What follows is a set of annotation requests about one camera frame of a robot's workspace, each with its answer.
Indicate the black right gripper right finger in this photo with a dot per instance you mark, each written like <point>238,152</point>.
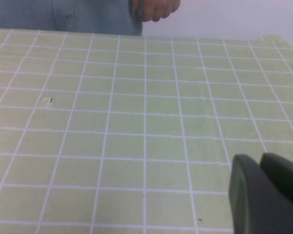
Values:
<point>285,175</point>

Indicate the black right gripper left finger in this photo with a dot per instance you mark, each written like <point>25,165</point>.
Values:
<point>254,202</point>

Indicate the person's left hand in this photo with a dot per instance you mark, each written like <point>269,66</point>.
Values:
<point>158,9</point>

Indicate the green checked tablecloth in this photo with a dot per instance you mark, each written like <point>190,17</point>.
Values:
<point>141,126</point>

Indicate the blue jeans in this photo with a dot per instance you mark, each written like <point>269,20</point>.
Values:
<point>88,15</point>

